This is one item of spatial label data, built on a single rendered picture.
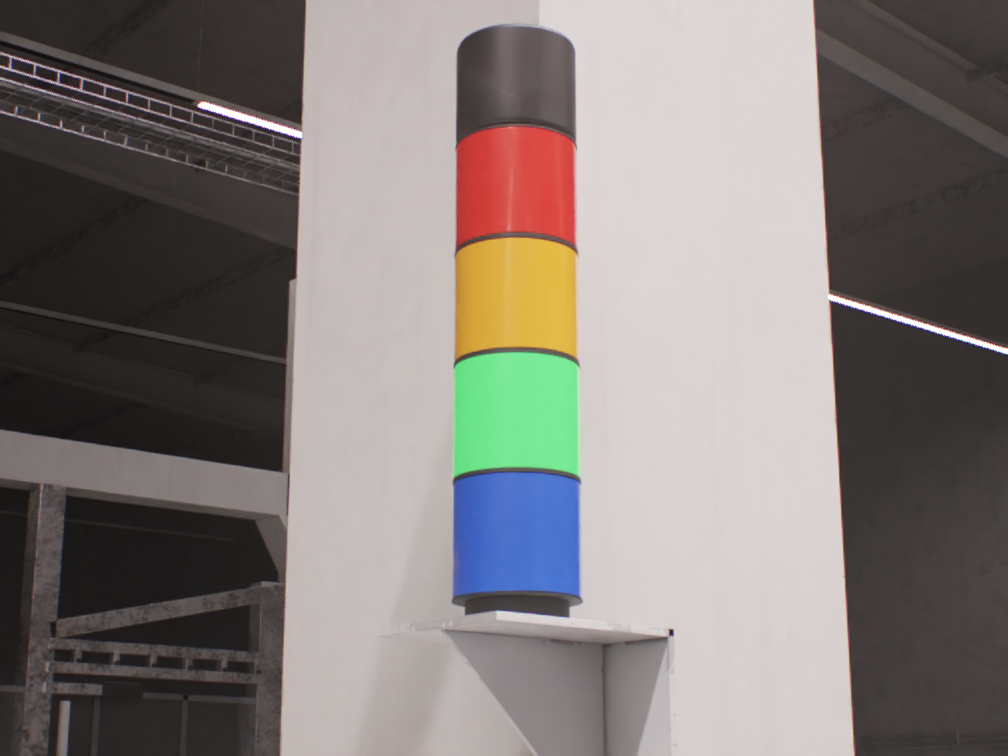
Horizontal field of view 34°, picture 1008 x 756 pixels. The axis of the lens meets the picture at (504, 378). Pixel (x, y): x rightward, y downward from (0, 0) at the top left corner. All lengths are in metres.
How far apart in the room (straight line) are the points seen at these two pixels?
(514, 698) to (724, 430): 0.27
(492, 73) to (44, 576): 11.06
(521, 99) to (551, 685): 0.29
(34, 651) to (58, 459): 1.36
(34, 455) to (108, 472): 0.57
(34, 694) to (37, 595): 0.67
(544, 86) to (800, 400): 0.31
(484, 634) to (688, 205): 0.35
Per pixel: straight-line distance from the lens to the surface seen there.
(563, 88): 0.83
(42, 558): 11.83
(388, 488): 0.98
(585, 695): 0.80
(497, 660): 0.77
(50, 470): 11.97
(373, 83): 1.08
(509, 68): 0.82
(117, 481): 12.18
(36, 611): 11.77
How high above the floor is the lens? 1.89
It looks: 15 degrees up
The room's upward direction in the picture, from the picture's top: straight up
